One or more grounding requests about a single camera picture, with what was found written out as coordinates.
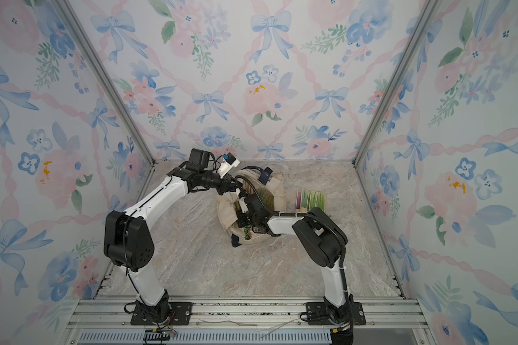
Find beige tote bag navy handles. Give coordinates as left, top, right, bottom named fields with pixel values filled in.
left=217, top=165, right=286, bottom=247

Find purple bamboo folding fan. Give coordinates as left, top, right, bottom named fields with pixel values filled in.
left=295, top=191, right=302, bottom=212

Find green bamboo folding fan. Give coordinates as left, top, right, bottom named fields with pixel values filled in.
left=317, top=192, right=326, bottom=211
left=309, top=191, right=319, bottom=210

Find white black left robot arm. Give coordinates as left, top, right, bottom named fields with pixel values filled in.
left=104, top=149, right=240, bottom=307

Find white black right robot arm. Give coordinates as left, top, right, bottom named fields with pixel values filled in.
left=237, top=192, right=352, bottom=325

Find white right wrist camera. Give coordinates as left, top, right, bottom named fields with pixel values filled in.
left=239, top=198, right=248, bottom=214

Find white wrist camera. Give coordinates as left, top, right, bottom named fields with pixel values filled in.
left=239, top=198, right=248, bottom=214
left=217, top=152, right=240, bottom=178

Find black corrugated cable conduit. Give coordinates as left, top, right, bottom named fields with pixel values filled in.
left=234, top=174, right=354, bottom=345

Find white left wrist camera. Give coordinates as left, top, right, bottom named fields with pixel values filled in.
left=217, top=152, right=240, bottom=178

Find aluminium corner post left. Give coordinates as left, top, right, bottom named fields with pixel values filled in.
left=51, top=0, right=156, bottom=165

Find aluminium corner post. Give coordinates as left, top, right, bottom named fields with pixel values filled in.
left=51, top=0, right=156, bottom=165
left=353, top=0, right=440, bottom=169

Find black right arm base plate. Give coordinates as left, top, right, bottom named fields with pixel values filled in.
left=300, top=301, right=367, bottom=326

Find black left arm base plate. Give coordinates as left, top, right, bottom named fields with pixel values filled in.
left=127, top=301, right=193, bottom=327

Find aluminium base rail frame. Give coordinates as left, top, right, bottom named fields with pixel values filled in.
left=59, top=296, right=435, bottom=344

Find aluminium corner post right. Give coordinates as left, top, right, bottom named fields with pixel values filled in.
left=353, top=0, right=440, bottom=169

